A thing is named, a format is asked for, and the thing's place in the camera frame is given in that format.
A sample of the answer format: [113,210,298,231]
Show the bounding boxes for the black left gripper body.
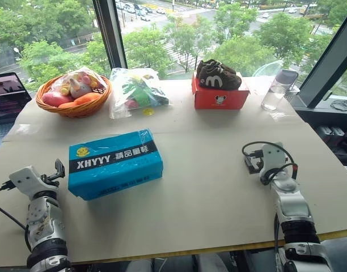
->
[40,175,61,190]

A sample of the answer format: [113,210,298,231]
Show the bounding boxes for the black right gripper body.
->
[244,151,264,175]

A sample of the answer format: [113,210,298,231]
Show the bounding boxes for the blue shoe box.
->
[67,129,164,202]

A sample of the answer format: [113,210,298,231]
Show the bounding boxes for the red shoe box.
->
[191,71,251,110]

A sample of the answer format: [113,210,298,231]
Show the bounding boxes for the small clear plastic scrap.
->
[270,111,288,122]

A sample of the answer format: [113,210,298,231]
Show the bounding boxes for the orange wicker basket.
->
[35,74,112,118]

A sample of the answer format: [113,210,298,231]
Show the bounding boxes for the pink plush toy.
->
[41,92,75,108]

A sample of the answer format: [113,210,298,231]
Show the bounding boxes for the orange plush carrot toy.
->
[58,92,103,109]

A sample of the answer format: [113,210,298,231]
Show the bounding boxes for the clear bottle with purple lid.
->
[260,69,299,112]

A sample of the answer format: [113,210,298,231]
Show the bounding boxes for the grey plush animal toy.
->
[69,76,92,99]

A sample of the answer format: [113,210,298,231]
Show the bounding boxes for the open laptop computer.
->
[0,71,33,140]

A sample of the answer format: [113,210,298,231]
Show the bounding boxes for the dark equipment beside table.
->
[315,124,347,178]

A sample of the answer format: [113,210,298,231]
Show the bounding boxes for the brown suede shoe white M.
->
[196,65,243,91]

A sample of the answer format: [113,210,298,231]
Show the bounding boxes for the clear plastic bag of toys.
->
[108,67,175,120]

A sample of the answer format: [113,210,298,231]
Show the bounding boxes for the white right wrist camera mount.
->
[259,143,287,177]

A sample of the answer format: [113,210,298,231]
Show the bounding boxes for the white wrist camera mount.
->
[9,166,45,194]
[259,143,287,177]

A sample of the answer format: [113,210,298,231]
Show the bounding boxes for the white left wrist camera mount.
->
[9,166,45,194]

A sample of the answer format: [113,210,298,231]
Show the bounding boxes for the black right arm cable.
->
[242,141,300,186]

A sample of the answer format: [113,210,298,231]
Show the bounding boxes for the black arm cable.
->
[242,141,300,186]
[0,181,32,253]

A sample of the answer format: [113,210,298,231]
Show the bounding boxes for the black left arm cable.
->
[0,181,32,253]

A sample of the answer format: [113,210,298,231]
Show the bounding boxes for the black cables on window sill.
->
[330,99,347,112]

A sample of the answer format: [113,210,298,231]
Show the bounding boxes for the dark slanted window frame beam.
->
[295,10,347,110]

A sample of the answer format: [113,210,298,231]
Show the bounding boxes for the dark window frame post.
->
[92,0,128,70]

